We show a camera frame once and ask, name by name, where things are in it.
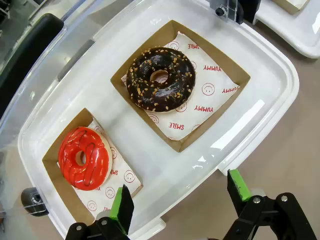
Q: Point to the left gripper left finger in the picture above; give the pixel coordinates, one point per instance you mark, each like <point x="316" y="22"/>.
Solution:
<point x="122" y="207"/>

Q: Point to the chocolate donut with nuts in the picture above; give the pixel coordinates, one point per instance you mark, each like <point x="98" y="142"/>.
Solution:
<point x="140" y="82"/>

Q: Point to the red glazed donut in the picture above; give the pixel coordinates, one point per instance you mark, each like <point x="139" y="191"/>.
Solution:
<point x="72" y="170"/>
<point x="62" y="195"/>

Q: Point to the black lid hinge knob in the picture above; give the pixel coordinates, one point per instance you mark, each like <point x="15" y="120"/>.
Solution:
<point x="240" y="12"/>
<point x="32" y="200"/>

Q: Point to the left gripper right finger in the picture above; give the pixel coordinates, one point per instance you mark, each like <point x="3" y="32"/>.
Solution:
<point x="250" y="220"/>

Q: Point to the clear plastic display lid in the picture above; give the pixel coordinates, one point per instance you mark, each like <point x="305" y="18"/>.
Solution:
<point x="37" y="82"/>

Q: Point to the printed white paper liner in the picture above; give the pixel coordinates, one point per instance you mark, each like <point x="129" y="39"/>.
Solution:
<point x="212" y="100"/>
<point x="120" y="162"/>

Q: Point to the yellow glazed donut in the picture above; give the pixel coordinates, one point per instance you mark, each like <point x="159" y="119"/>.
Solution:
<point x="292" y="6"/>

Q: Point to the white plastic display tray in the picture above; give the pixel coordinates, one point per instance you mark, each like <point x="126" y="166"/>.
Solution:
<point x="162" y="175"/>
<point x="287" y="30"/>

